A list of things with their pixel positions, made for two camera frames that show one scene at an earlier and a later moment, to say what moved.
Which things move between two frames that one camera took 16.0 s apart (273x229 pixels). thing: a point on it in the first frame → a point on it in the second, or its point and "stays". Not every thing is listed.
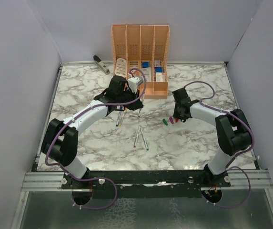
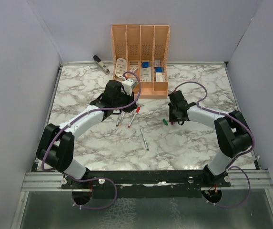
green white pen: x=144 y=140 stays
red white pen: x=140 y=110 → x=137 y=111
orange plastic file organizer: x=142 y=51 stays
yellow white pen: x=122 y=117 stays
